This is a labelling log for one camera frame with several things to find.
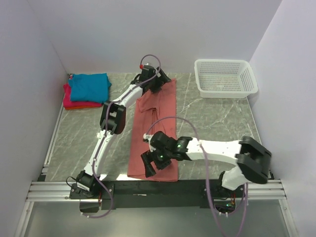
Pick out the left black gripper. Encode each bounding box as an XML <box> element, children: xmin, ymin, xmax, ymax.
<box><xmin>148</xmin><ymin>68</ymin><xmax>171</xmax><ymax>94</ymax></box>

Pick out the folded orange t shirt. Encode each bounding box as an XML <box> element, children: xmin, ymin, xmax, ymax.
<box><xmin>64</xmin><ymin>106</ymin><xmax>97</xmax><ymax>110</ymax></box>

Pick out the white plastic basket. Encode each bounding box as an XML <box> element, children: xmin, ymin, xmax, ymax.
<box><xmin>194</xmin><ymin>59</ymin><xmax>258</xmax><ymax>99</ymax></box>

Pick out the black base beam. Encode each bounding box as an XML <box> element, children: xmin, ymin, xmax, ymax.
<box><xmin>69</xmin><ymin>179</ymin><xmax>244</xmax><ymax>210</ymax></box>

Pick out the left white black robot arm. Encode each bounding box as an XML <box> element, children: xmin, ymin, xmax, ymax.
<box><xmin>76</xmin><ymin>65</ymin><xmax>172</xmax><ymax>198</ymax></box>

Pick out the folded magenta t shirt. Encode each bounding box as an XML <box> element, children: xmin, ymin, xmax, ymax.
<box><xmin>63</xmin><ymin>84</ymin><xmax>102</xmax><ymax>108</ymax></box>

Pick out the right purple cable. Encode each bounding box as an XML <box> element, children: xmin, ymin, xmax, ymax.
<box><xmin>144</xmin><ymin>117</ymin><xmax>248</xmax><ymax>237</ymax></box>

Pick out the folded blue t shirt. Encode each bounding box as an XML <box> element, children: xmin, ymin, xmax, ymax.
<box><xmin>68</xmin><ymin>73</ymin><xmax>112</xmax><ymax>104</ymax></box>

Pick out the aluminium rail frame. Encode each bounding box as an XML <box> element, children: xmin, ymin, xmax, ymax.
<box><xmin>26</xmin><ymin>180</ymin><xmax>287</xmax><ymax>202</ymax></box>

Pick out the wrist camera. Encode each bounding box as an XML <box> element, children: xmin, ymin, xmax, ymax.
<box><xmin>143</xmin><ymin>131</ymin><xmax>176</xmax><ymax>152</ymax></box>
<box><xmin>139</xmin><ymin>64</ymin><xmax>156</xmax><ymax>82</ymax></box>

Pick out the salmon pink t shirt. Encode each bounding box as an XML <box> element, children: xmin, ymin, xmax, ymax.
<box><xmin>127</xmin><ymin>78</ymin><xmax>176</xmax><ymax>179</ymax></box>

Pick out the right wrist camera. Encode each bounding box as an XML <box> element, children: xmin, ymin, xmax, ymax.
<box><xmin>143</xmin><ymin>131</ymin><xmax>176</xmax><ymax>152</ymax></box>

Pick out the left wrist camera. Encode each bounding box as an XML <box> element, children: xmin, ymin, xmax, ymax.
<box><xmin>139</xmin><ymin>64</ymin><xmax>156</xmax><ymax>82</ymax></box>

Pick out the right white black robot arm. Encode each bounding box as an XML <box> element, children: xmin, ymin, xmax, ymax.
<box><xmin>141</xmin><ymin>131</ymin><xmax>272</xmax><ymax>197</ymax></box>

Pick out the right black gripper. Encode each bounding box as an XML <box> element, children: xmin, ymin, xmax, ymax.
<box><xmin>141</xmin><ymin>146</ymin><xmax>173</xmax><ymax>177</ymax></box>

